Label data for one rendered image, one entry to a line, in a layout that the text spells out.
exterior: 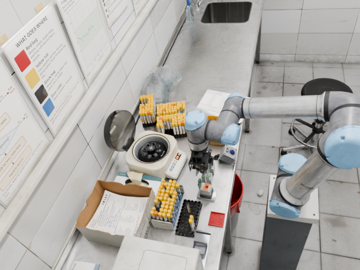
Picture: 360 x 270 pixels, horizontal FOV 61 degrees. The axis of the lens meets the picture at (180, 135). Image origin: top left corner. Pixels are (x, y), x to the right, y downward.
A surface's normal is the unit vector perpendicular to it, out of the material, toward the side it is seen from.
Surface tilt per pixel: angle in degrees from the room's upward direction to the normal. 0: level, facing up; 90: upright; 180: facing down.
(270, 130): 0
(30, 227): 90
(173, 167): 25
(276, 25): 90
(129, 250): 0
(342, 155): 84
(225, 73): 0
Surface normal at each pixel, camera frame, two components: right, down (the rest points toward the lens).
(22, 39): 0.96, 0.13
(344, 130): -0.52, -0.66
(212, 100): -0.14, -0.67
